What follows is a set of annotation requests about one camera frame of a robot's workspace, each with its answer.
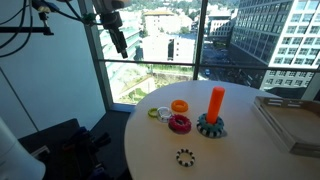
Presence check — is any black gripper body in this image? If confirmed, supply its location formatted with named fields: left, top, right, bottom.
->
left=99, top=11, right=124, bottom=33

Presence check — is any clear plastic ring with beads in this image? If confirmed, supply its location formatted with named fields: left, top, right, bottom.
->
left=156, top=106, right=173, bottom=124

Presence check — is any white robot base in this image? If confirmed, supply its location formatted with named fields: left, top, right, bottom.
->
left=0, top=116, right=46, bottom=180

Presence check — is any black stand bar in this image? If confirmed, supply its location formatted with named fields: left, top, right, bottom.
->
left=0, top=25, right=55, bottom=36

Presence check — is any blue black clamp equipment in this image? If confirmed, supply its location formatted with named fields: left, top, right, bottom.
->
left=59, top=126, right=113, bottom=180

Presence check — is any wooden tray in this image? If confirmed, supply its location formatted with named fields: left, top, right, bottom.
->
left=251, top=95, right=320, bottom=158

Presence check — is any dark window frame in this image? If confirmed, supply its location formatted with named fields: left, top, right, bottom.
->
left=78, top=0, right=320, bottom=113

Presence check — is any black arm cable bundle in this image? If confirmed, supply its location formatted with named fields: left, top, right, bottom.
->
left=49, top=0, right=101, bottom=25

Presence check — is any camera on stand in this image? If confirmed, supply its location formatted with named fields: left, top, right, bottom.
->
left=31, top=0, right=61, bottom=15

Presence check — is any green bumpy ring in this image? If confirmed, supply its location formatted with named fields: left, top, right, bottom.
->
left=147, top=107, right=160, bottom=119

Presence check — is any black stand camera cable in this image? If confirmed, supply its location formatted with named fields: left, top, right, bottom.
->
left=0, top=0, right=35, bottom=58

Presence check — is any orange ring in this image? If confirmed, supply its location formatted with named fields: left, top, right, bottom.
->
left=170, top=99, right=189, bottom=113

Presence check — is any pink ring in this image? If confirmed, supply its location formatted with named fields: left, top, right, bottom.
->
left=167, top=114, right=193, bottom=135

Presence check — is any orange ring toss peg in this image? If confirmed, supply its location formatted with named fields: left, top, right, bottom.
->
left=205, top=86, right=226, bottom=125

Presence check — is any large teal black white ring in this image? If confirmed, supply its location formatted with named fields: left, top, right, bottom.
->
left=195, top=113, right=225, bottom=139

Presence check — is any small black white striped ring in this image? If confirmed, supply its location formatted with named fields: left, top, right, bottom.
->
left=175, top=148, right=196, bottom=168

